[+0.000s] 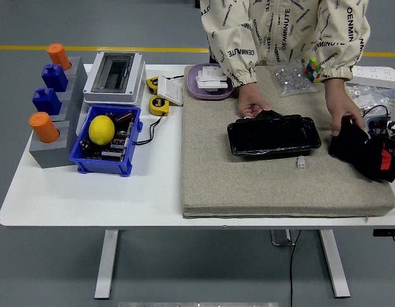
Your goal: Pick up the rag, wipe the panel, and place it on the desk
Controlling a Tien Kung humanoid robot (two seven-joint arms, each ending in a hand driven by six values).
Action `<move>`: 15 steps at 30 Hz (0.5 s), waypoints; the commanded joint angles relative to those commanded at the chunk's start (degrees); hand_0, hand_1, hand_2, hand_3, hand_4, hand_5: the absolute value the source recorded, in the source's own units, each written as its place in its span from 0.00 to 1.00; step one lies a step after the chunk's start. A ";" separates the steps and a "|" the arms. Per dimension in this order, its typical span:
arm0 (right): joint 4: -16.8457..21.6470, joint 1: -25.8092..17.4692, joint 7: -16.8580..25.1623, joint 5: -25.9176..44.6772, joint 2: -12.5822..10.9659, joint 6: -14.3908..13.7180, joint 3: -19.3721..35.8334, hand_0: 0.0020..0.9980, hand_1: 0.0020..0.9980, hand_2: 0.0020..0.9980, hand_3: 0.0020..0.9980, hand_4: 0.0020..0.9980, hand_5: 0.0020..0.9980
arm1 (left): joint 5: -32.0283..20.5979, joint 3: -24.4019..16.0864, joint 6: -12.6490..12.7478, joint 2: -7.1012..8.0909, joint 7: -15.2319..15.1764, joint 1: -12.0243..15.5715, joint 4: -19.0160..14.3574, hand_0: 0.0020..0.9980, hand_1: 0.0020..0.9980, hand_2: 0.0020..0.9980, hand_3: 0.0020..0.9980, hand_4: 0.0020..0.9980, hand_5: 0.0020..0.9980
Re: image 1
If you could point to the person's left hand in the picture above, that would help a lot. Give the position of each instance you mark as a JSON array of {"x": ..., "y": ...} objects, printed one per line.
[{"x": 341, "y": 110}]

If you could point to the person's right hand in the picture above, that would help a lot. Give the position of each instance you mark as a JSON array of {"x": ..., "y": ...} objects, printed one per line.
[{"x": 252, "y": 100}]

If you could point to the glossy black panel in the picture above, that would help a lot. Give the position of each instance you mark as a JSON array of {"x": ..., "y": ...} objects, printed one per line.
[{"x": 271, "y": 137}]

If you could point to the black rag with red tag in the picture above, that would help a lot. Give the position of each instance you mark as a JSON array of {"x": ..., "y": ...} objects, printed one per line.
[{"x": 354, "y": 150}]

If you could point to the person's left forearm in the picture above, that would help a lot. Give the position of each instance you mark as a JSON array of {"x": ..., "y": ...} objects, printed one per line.
[{"x": 341, "y": 57}]

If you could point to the person's right forearm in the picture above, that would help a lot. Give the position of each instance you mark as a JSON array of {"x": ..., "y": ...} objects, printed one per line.
[{"x": 234, "y": 54}]

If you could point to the blue-rimmed tray of electronics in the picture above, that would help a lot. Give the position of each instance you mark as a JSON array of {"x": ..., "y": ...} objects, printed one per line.
[{"x": 378, "y": 129}]

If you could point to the clear bags of small parts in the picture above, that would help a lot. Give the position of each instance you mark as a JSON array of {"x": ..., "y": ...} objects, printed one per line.
[{"x": 370, "y": 96}]

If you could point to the clear bag of metal nuts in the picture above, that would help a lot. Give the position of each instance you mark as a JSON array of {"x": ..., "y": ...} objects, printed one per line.
[{"x": 291, "y": 81}]

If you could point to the white plastic parts pile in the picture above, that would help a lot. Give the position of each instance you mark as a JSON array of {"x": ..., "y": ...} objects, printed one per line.
[{"x": 212, "y": 78}]

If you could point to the multicolour puzzle cube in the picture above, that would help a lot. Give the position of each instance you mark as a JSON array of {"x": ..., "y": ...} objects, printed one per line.
[{"x": 312, "y": 72}]

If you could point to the white power strip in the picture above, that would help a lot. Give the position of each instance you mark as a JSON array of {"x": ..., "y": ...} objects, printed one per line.
[{"x": 379, "y": 76}]

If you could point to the purple tray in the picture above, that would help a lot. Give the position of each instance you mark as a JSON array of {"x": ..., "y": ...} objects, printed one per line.
[{"x": 192, "y": 89}]

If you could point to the white connector plug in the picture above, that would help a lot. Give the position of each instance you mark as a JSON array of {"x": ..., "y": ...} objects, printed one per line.
[{"x": 301, "y": 162}]

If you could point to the person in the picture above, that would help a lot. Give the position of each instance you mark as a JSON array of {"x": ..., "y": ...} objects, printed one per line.
[{"x": 280, "y": 25}]

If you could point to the grey-brown mat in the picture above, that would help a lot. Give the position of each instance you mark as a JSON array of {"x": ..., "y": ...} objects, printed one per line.
[{"x": 248, "y": 188}]

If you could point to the yellow tape measure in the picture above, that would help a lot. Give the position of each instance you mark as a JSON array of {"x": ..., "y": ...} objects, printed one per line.
[
  {"x": 158, "y": 105},
  {"x": 151, "y": 83}
]

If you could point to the black box under table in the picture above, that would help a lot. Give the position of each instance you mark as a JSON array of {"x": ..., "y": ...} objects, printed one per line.
[{"x": 386, "y": 233}]

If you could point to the black chair wheel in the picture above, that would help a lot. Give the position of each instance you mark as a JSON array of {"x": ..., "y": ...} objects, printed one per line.
[{"x": 197, "y": 3}]

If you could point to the circuit board with capacitors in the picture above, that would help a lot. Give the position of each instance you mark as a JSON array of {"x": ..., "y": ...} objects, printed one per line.
[{"x": 119, "y": 140}]

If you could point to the grey electrical distribution box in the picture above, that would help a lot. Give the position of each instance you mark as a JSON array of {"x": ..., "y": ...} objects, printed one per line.
[{"x": 114, "y": 76}]

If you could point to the white table leg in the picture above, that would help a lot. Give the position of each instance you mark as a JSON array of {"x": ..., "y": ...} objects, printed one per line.
[
  {"x": 335, "y": 265},
  {"x": 106, "y": 265}
]

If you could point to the yellow lemon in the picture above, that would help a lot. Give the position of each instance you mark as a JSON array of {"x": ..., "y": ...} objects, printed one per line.
[{"x": 101, "y": 130}]

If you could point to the blue plastic bin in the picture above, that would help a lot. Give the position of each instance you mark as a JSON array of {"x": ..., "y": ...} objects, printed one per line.
[{"x": 101, "y": 166}]

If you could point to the orange cylinder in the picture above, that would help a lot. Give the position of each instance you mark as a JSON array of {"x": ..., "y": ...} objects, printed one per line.
[
  {"x": 58, "y": 57},
  {"x": 44, "y": 127}
]

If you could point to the blue notched block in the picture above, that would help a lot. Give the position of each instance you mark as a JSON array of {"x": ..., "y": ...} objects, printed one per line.
[
  {"x": 54, "y": 78},
  {"x": 46, "y": 101}
]

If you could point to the grey stepped block holder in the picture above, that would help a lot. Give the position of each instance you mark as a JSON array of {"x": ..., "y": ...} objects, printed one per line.
[{"x": 50, "y": 156}]

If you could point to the white wall switch plate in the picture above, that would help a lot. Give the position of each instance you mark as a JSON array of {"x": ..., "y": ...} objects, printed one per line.
[{"x": 170, "y": 91}]

